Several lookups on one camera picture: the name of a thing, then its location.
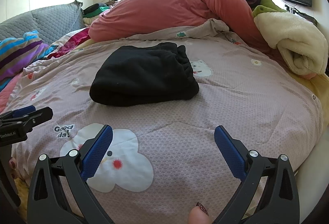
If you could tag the pink strawberry print quilt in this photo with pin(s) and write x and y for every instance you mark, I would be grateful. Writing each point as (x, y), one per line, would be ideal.
(164, 158)

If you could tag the green black cream clothes pile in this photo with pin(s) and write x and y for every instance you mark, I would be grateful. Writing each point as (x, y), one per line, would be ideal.
(92, 12)

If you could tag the grey quilted headboard cushion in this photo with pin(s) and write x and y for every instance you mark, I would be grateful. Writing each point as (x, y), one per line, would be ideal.
(51, 22)

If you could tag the left hand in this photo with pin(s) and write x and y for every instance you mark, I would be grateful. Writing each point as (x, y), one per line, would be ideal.
(13, 165)

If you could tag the striped blue purple pillow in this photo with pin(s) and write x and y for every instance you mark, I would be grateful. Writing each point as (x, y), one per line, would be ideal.
(19, 53)

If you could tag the magenta red cloth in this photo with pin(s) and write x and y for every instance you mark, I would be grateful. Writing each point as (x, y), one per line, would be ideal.
(68, 43)

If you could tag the green fleece garment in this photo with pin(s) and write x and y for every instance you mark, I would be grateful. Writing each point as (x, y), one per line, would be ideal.
(267, 6)

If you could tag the right hand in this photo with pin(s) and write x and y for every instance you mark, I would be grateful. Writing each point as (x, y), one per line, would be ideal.
(199, 215)

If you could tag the black sweatshirt with orange trim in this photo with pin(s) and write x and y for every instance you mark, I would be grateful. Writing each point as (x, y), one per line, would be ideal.
(143, 75)

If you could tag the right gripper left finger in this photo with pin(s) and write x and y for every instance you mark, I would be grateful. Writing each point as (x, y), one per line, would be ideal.
(59, 192)

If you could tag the coral pink duvet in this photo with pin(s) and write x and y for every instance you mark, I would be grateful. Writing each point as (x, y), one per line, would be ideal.
(131, 17)

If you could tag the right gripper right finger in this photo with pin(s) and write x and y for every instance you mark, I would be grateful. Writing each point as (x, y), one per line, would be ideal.
(279, 202)

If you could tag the pink pillow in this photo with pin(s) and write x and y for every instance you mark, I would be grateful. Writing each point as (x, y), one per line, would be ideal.
(6, 92)

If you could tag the cream fleece blanket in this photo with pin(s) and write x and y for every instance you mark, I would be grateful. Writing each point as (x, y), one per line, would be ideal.
(302, 46)

